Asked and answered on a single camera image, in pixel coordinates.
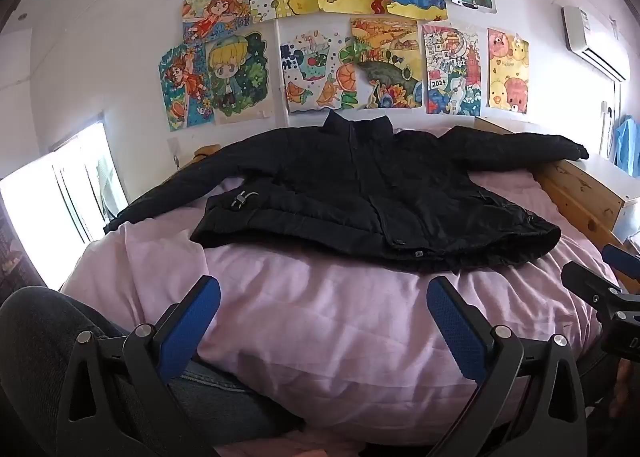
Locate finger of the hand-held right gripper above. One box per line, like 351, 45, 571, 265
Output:
601, 244, 640, 281
560, 261, 628, 312

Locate pink bed sheet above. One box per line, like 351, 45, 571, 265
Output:
60, 124, 626, 457

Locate light blue cloth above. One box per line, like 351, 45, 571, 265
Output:
614, 116, 640, 174

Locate colourful landscape drawing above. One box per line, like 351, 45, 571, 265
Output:
350, 16, 424, 111

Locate bright window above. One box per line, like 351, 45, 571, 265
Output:
0, 112, 132, 290

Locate city and globe drawing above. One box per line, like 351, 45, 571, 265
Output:
422, 24, 483, 117

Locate white air conditioner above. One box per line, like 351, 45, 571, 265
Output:
560, 6, 632, 83

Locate white bedside desk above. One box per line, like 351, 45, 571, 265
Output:
562, 152, 640, 243

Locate orange slices juice drawing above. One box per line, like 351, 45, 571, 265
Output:
279, 28, 359, 114

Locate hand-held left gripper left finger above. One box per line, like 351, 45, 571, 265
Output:
56, 275, 221, 457

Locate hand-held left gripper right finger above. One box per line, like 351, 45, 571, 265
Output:
426, 276, 589, 457

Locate chicks and pigs drawing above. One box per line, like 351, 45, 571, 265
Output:
487, 28, 530, 114

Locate black padded jacket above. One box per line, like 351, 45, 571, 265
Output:
103, 110, 590, 274

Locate white wall pipe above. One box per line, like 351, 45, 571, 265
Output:
266, 0, 292, 128

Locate orange-haired swimmer drawing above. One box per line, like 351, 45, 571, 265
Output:
158, 44, 217, 132

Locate person's jeans leg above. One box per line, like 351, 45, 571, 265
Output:
0, 286, 303, 457

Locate wooden bed frame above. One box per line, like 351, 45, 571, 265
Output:
472, 117, 640, 294

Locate blond figure drawing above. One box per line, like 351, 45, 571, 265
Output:
204, 31, 276, 126

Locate orange-haired girl drawing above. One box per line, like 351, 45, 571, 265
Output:
181, 0, 252, 44

